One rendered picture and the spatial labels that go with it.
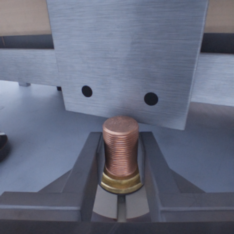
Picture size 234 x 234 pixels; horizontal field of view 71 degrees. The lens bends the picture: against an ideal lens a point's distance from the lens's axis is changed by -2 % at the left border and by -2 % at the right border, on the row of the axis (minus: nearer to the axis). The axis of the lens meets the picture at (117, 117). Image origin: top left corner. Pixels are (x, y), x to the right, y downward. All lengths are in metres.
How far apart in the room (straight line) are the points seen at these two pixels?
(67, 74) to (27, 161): 0.20
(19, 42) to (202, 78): 0.30
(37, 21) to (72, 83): 0.17
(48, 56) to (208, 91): 0.20
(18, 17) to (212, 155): 0.39
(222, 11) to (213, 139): 0.23
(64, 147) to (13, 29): 0.22
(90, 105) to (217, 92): 0.13
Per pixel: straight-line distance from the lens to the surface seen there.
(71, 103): 0.18
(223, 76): 0.19
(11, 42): 0.37
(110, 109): 0.16
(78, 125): 0.39
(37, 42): 0.32
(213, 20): 0.23
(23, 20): 0.33
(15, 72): 0.31
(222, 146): 0.36
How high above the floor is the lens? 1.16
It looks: 28 degrees up
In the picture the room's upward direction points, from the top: 179 degrees clockwise
